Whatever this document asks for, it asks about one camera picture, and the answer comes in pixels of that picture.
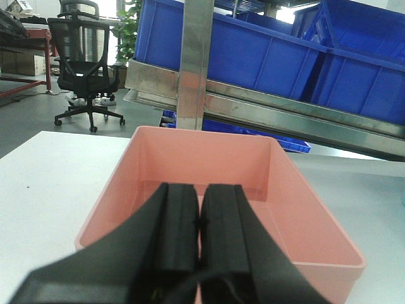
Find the blue storage bin left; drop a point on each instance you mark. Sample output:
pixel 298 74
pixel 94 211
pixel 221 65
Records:
pixel 241 53

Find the blue storage bin right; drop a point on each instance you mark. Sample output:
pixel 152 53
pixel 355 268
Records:
pixel 363 68

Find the black mesh office chair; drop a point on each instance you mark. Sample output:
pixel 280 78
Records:
pixel 82 42

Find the cardboard box under workbench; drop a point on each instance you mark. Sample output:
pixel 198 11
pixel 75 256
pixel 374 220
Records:
pixel 22 63

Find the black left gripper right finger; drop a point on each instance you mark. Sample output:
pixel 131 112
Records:
pixel 244 263

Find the stainless steel shelf rack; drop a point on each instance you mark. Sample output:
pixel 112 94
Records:
pixel 194 97

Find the green potted plant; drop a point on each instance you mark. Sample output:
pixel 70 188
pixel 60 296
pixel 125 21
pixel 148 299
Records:
pixel 127 28

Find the pink plastic box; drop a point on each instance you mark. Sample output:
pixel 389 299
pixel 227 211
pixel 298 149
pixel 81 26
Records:
pixel 281 197

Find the red frame workbench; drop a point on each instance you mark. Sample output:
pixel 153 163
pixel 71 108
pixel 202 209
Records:
pixel 26 52

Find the blue storage bin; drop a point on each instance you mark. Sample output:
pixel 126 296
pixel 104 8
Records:
pixel 363 68
pixel 241 53

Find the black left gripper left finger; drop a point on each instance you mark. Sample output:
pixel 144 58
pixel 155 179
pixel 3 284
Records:
pixel 143 260

